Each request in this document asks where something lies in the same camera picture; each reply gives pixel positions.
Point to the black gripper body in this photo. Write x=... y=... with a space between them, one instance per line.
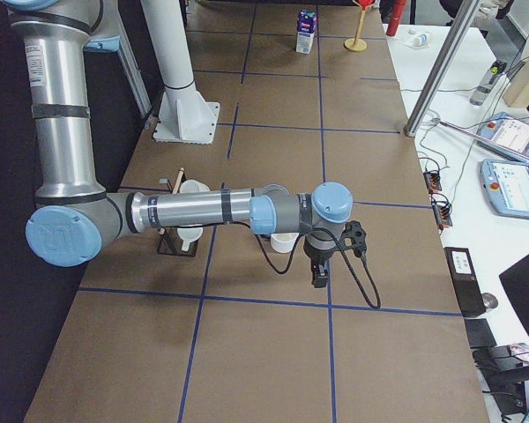
x=316 y=255

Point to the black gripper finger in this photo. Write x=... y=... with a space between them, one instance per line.
x=314 y=272
x=322 y=275

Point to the white ceramic cup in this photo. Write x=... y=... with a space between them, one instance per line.
x=283 y=243

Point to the white blue milk carton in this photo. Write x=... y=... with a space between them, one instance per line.
x=305 y=31

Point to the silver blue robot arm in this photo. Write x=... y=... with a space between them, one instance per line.
x=76 y=217

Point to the white cup in rack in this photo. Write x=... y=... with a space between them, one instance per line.
x=189 y=235
x=193 y=187

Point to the orange connector board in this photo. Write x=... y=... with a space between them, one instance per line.
x=432 y=179
x=442 y=213

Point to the black power box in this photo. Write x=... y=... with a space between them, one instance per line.
x=464 y=282

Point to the wooden mug tree stand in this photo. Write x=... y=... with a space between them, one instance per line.
x=357 y=43

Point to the near teach pendant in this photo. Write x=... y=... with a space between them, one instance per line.
x=506 y=184

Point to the teach pendant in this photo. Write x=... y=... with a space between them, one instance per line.
x=506 y=184
x=506 y=130

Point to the far teach pendant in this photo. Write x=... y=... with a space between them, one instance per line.
x=506 y=130

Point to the small plastic bottle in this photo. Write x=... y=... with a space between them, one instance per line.
x=420 y=40

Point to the clear water bottle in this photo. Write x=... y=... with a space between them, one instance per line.
x=487 y=82

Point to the red bottle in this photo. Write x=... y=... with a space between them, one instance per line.
x=397 y=11

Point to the black wire dish rack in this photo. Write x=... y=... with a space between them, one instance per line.
x=170 y=244

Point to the white pedestal column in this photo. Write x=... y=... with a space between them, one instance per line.
x=184 y=115

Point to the metal rod with green handle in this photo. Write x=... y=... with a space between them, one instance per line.
x=504 y=150

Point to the aluminium frame post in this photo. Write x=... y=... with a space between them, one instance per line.
x=450 y=46

